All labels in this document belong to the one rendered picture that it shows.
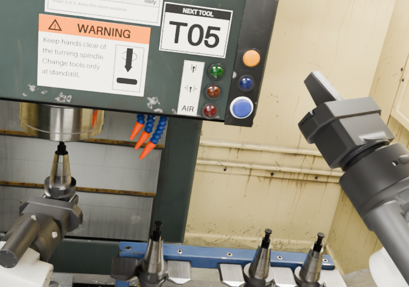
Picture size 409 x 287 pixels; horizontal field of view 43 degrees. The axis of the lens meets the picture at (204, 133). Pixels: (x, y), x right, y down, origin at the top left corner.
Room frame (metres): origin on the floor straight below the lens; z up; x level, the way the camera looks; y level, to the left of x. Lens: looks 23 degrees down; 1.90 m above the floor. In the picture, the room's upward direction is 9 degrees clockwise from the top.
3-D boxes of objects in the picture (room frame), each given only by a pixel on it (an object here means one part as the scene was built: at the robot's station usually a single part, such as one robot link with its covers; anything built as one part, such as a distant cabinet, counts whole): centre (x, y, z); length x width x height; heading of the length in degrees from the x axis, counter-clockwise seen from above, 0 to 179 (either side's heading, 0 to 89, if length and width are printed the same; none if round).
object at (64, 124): (0.93, 0.27, 1.53); 0.16 x 0.16 x 0.12
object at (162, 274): (0.86, 0.06, 1.21); 0.06 x 0.06 x 0.03
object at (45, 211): (0.83, 0.28, 1.30); 0.13 x 0.12 x 0.10; 89
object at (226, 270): (0.89, -0.10, 1.21); 0.07 x 0.05 x 0.01; 9
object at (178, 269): (0.87, 0.01, 1.21); 0.07 x 0.05 x 0.01; 9
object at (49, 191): (0.93, 0.27, 1.33); 0.06 x 0.06 x 0.03
